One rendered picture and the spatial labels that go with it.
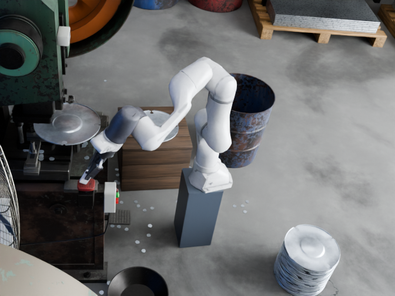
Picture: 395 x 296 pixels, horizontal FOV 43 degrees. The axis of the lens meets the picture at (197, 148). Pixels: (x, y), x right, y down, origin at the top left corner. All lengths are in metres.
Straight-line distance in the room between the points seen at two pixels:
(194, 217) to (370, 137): 1.77
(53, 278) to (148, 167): 2.20
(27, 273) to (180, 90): 1.30
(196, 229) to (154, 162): 0.48
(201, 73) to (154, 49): 2.39
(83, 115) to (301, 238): 1.27
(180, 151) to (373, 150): 1.56
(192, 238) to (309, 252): 0.63
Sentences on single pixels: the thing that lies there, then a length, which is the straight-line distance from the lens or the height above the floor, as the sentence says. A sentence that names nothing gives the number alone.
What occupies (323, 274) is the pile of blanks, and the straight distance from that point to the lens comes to 2.70.
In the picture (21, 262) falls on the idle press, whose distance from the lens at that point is 0.77.
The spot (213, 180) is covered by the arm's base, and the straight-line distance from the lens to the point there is 2.50.
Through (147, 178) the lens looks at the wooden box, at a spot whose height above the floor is 0.11.
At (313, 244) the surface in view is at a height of 0.25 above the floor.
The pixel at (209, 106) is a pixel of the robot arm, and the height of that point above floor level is 0.94.
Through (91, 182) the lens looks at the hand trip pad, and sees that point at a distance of 2.11.
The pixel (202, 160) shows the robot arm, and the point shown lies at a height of 0.63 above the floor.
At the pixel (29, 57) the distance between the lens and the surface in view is 1.76.
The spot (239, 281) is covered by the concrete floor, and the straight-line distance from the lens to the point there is 2.78.
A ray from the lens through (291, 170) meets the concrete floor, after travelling 3.43.
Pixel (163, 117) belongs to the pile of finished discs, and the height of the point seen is 0.35.
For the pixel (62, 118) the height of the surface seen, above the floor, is 0.79.
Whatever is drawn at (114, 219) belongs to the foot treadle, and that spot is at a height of 0.14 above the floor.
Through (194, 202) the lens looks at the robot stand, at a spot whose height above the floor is 0.38.
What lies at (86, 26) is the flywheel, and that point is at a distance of 2.42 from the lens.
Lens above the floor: 2.28
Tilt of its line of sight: 42 degrees down
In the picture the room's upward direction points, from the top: 10 degrees clockwise
